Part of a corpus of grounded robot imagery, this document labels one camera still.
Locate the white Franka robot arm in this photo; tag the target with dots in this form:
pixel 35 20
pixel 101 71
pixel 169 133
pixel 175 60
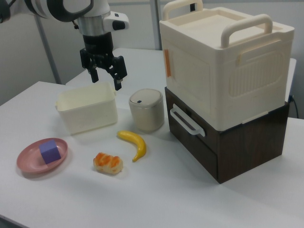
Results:
pixel 59 7

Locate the orange glazed toy pastry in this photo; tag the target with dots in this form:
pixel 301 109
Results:
pixel 108 164

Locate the small beige lidded trash can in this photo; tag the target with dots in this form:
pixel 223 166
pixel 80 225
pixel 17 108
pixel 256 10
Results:
pixel 147 116

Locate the purple cube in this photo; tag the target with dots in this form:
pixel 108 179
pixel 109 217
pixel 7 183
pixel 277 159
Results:
pixel 51 153

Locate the orange strip on cream box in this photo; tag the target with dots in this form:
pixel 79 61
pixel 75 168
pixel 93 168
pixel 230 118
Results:
pixel 168 64

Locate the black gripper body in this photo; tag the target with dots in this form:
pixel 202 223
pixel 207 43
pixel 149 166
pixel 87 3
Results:
pixel 97 44

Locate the yellow toy banana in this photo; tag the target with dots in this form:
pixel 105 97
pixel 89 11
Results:
pixel 140 142

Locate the grey partition post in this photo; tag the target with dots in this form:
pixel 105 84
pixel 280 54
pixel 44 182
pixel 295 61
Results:
pixel 51 59

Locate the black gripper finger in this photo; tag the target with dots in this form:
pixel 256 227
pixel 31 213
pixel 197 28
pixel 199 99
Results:
pixel 120 70
pixel 94 73

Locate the dark brown wooden drawer box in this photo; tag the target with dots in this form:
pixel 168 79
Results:
pixel 249 152

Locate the cream open plastic bin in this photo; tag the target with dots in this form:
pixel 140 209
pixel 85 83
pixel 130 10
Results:
pixel 88 116

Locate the pink plate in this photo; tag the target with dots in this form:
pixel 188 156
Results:
pixel 28 164

